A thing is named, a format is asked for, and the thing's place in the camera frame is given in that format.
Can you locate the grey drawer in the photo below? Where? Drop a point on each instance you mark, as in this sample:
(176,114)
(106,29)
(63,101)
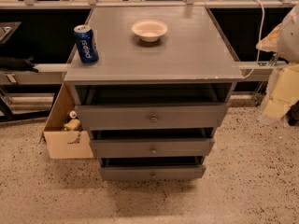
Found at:
(139,117)
(142,148)
(152,172)

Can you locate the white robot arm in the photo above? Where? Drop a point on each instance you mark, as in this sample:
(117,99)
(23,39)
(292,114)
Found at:
(282,91)

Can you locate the grey drawer cabinet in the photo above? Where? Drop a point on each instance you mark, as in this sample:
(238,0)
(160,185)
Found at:
(190,64)

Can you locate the grey top drawer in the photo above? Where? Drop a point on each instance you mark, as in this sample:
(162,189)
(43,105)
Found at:
(139,117)

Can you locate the grey bottom drawer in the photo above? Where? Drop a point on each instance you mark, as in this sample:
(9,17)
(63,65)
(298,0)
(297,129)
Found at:
(152,172)

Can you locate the white bowl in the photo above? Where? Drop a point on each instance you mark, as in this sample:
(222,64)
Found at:
(149,30)

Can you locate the yellow object in box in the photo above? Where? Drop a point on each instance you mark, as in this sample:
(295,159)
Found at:
(72,125)

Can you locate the blue pepsi can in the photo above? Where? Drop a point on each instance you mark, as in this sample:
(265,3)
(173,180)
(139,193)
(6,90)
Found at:
(85,44)

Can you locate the cardboard box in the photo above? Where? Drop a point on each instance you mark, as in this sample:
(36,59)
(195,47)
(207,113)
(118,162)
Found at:
(61,143)

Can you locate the black cloth on rail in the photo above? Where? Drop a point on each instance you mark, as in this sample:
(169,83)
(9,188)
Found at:
(17,64)

